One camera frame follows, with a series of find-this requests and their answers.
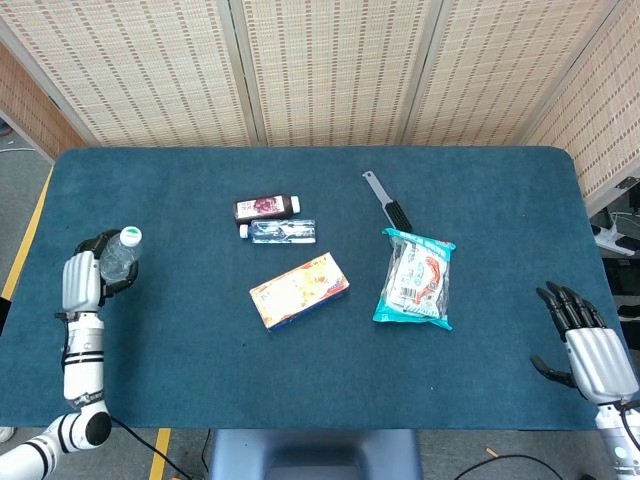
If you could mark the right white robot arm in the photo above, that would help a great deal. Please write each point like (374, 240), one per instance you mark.
(617, 440)

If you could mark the orange bamboo screen panel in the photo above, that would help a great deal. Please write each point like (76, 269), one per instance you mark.
(25, 110)

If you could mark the teal clear snack bag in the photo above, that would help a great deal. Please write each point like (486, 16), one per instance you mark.
(415, 285)

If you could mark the bamboo folding screen panel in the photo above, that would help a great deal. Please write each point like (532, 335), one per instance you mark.
(150, 75)
(500, 75)
(600, 115)
(335, 75)

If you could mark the round transparent plastic water bottle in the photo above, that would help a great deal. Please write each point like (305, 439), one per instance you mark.
(120, 255)

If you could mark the grey brush black bristles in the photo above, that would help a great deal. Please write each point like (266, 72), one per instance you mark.
(385, 200)

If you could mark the orange blue biscuit box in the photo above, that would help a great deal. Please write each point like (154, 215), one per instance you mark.
(300, 292)

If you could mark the yellow floor tape strip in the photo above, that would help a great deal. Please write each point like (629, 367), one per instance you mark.
(27, 235)
(160, 455)

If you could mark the square clear bottle blue label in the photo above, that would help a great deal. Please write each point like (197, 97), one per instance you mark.
(285, 231)

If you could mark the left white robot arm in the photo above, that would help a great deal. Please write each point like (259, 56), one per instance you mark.
(82, 370)

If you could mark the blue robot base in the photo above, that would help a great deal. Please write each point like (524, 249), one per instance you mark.
(315, 455)

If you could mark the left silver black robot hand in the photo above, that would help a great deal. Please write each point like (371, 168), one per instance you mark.
(80, 285)

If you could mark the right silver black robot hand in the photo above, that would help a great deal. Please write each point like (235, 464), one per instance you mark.
(600, 360)

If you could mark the blue carpet table cover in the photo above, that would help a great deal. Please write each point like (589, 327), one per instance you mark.
(300, 370)

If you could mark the white power strip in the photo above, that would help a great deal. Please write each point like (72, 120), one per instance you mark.
(610, 242)

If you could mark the dark juice bottle white cap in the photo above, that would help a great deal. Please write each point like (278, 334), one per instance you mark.
(265, 206)

